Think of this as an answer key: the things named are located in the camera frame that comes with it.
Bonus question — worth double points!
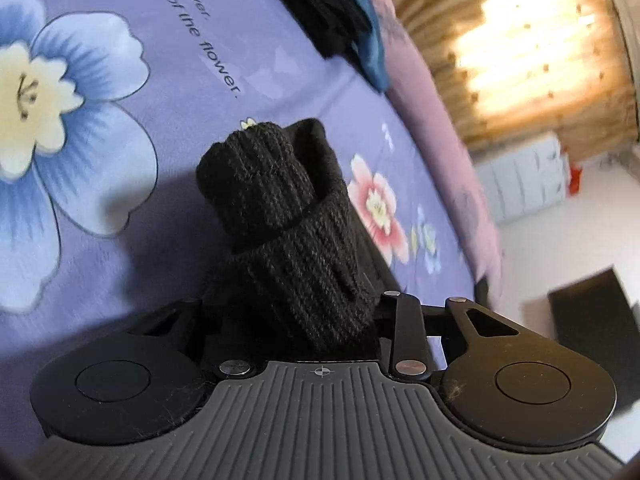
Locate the pink floral quilt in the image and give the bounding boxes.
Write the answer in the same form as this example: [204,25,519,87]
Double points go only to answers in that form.
[372,0,503,309]

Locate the folded black and teal clothes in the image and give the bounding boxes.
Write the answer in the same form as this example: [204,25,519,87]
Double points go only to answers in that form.
[281,0,390,93]

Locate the beige curtain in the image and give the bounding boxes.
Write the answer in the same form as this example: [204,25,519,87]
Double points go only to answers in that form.
[393,0,639,162]

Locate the black knit pants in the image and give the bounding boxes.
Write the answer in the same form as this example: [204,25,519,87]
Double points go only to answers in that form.
[195,119,398,360]

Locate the white radiator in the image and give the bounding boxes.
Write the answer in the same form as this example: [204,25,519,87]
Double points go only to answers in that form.
[473,131,570,224]

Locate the dark box on floor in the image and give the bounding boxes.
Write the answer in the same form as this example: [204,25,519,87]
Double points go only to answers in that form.
[548,268,639,412]

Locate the purple floral bed sheet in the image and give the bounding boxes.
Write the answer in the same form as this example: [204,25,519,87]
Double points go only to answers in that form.
[1,0,474,458]

